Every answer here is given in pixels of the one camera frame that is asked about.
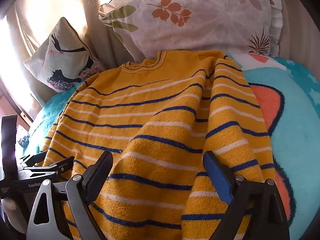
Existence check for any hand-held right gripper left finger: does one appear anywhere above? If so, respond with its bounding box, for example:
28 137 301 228
26 151 114 240

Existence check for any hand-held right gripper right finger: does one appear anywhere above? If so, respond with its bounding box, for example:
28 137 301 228
203 151 290 240

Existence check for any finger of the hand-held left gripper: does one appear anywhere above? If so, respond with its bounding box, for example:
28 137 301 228
19 154 48 167
32 156 75 180

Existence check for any yellow striped sweater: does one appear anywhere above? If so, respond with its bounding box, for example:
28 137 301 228
41 50 275 240

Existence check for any person's left hand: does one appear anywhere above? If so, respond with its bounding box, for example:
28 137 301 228
4 197 20 213

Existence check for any teal printed fleece blanket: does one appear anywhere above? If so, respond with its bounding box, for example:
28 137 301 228
30 53 320 240

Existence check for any small printed cushion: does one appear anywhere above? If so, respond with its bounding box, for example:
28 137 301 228
23 17 107 93

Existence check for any cream curtain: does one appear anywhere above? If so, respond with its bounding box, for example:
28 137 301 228
6 0 150 110

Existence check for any white floral pillow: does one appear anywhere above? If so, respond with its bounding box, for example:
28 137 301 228
98 0 285 61

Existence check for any wooden window frame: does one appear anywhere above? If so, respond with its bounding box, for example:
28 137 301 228
0 86 32 128

